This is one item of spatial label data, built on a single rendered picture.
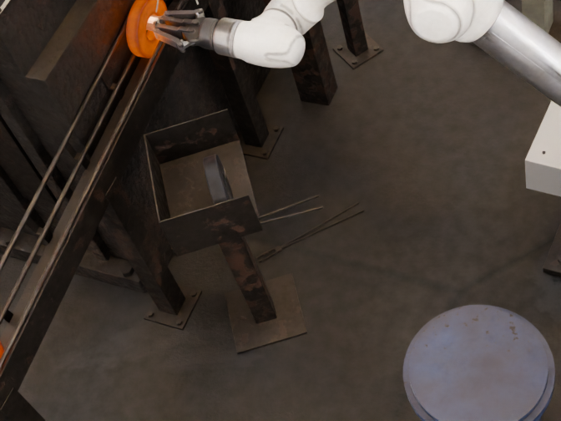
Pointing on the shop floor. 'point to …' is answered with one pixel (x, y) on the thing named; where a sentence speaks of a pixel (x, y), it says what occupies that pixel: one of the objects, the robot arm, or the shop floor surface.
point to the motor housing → (315, 69)
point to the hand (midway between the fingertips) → (145, 22)
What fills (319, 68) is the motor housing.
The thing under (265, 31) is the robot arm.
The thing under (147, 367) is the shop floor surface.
